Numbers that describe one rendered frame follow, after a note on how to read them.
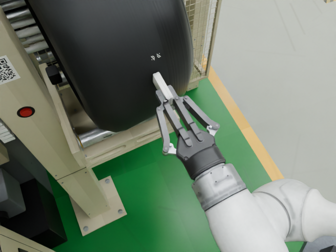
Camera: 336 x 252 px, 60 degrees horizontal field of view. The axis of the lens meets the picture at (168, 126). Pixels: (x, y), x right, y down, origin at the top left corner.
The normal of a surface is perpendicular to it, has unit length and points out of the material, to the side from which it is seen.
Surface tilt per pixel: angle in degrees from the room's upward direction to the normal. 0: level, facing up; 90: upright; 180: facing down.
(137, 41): 59
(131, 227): 0
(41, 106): 90
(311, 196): 22
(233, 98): 0
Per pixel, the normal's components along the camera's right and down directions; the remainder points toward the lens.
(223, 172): 0.07, -0.41
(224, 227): -0.61, -0.11
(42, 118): 0.46, 0.76
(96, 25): 0.37, 0.20
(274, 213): 0.59, -0.59
